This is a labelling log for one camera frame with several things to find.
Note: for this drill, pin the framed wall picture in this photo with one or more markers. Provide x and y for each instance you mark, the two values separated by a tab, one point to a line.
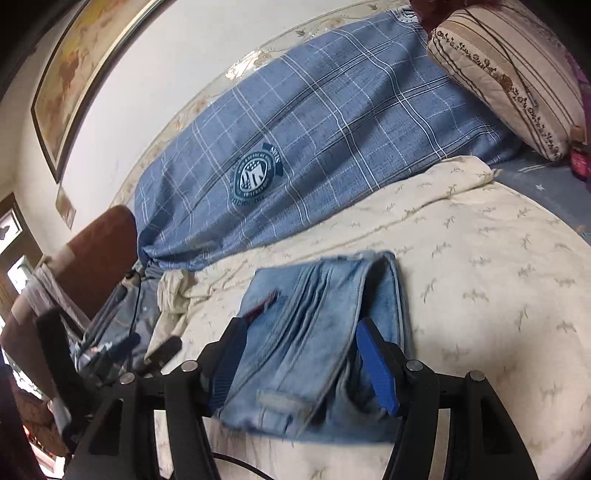
78	69

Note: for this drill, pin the grey-blue crumpled cloth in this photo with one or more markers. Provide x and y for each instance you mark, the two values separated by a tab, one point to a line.
147	300

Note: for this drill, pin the maroon cloth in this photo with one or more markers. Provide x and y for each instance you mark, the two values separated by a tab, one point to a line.
436	11

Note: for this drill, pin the beige striped floral pillow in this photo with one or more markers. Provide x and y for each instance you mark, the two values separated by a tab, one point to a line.
498	55

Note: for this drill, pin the cream printed blanket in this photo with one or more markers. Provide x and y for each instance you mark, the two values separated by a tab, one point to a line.
485	277

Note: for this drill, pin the small red object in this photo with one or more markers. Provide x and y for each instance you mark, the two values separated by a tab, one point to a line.
581	159

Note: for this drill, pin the light blue denim pants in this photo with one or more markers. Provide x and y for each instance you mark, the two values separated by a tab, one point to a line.
300	332

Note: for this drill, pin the small wall sticker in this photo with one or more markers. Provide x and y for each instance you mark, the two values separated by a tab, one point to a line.
66	206

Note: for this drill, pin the brown headboard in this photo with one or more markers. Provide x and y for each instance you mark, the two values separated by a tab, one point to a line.
101	249

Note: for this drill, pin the window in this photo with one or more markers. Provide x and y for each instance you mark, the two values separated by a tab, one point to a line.
16	249

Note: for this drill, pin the dark blue bed sheet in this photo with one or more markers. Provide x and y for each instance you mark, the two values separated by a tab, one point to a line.
549	189

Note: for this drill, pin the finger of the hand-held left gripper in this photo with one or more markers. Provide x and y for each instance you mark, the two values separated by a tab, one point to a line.
123	348
164	353

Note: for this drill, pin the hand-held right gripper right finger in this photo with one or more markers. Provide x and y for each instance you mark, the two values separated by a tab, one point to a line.
378	369

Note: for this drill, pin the blue plaid quilt with emblem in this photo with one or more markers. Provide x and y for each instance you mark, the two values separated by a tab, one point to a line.
346	115

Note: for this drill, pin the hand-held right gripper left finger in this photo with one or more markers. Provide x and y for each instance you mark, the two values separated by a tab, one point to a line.
231	360

